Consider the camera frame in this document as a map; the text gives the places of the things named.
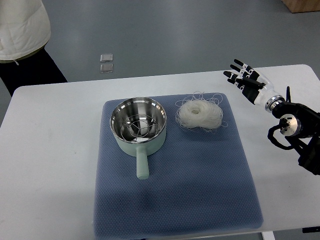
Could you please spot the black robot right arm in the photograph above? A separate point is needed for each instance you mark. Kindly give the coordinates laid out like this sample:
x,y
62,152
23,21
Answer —
x,y
298,129

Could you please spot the blue textured mat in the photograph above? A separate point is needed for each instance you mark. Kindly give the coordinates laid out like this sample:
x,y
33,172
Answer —
x,y
199,182

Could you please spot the wire steamer rack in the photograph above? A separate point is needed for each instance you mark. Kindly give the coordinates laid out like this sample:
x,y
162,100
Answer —
x,y
139,128

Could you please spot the black table bracket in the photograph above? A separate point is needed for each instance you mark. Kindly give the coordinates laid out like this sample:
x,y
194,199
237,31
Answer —
x,y
315,229

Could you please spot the white vermicelli nest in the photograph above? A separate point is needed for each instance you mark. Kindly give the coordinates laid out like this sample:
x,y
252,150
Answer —
x,y
197,112

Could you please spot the upper metal floor plate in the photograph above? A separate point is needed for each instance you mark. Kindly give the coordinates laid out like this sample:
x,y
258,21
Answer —
x,y
106,57

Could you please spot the mint green steel pot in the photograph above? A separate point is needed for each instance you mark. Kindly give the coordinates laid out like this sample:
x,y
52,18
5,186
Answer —
x,y
140,150

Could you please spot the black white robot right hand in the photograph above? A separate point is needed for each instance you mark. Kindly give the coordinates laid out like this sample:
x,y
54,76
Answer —
x,y
252,84

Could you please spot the person in white jacket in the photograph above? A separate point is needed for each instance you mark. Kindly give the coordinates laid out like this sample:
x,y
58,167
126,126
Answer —
x,y
24,32

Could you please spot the white table leg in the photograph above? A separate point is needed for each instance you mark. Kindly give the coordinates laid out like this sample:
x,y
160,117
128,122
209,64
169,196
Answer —
x,y
268,235

